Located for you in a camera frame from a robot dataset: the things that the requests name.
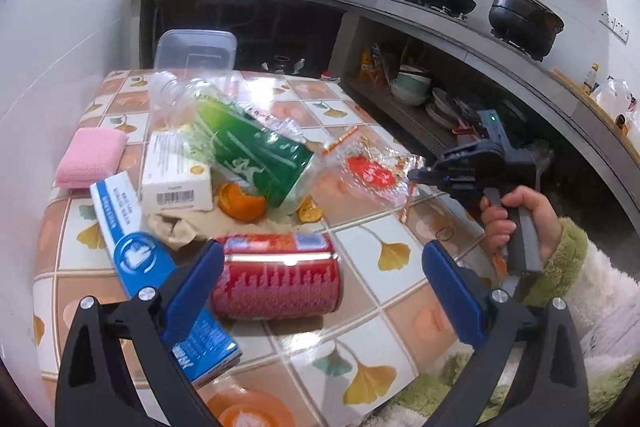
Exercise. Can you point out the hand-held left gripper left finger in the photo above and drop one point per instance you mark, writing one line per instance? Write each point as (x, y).
(192, 292)

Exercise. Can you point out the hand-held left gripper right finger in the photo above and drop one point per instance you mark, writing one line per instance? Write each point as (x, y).
(450, 292)

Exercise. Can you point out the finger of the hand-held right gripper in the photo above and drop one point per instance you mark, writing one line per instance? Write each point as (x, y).
(424, 176)

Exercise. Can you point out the clear wrapper red label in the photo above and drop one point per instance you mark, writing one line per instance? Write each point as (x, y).
(372, 174)

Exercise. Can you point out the red drink can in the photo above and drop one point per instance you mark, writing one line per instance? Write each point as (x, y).
(280, 282)

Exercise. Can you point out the white medicine box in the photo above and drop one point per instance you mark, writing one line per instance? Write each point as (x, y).
(172, 172)

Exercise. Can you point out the pink sponge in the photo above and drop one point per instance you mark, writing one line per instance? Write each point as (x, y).
(92, 157)

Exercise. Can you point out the person's right forearm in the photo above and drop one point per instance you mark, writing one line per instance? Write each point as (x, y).
(595, 287)

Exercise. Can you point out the person's right hand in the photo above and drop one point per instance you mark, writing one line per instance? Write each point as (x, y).
(540, 217)

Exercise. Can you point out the stack of plates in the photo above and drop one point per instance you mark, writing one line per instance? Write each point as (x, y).
(442, 109)

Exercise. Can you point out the brown paper napkin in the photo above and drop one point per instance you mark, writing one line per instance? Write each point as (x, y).
(195, 227)

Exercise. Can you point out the stack of bowls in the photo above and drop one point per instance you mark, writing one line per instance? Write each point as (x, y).
(411, 87)

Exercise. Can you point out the fluffy green white robe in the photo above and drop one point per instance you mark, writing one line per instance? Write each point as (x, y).
(440, 387)

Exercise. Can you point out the large orange peel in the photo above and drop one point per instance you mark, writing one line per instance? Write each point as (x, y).
(240, 204)

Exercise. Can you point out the blue white carton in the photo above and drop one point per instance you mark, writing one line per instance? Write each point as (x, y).
(120, 217)

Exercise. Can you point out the yellow snack packets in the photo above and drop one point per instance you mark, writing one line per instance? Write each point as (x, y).
(372, 67)

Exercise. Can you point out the red cap bottle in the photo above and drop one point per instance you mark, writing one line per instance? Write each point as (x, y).
(329, 77)

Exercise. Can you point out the small sauce bottle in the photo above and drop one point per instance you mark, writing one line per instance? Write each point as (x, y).
(591, 79)

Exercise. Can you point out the black cooking pot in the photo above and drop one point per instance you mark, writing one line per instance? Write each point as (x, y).
(522, 24)

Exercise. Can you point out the clear plastic bag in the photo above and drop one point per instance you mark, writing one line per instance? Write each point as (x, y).
(615, 99)

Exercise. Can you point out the green label plastic bottle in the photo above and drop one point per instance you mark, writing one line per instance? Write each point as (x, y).
(250, 152)

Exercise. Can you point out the grey kitchen counter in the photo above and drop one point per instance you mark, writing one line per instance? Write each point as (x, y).
(390, 19)

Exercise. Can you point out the dark pot under counter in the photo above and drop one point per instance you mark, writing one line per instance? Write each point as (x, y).
(282, 63)

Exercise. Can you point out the clear plastic bottle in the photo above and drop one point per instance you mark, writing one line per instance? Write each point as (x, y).
(175, 99)

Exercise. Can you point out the clear plastic container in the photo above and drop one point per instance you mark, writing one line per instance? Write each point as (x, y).
(195, 49)

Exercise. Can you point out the wall socket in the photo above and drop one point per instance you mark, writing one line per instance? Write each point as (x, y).
(615, 27)

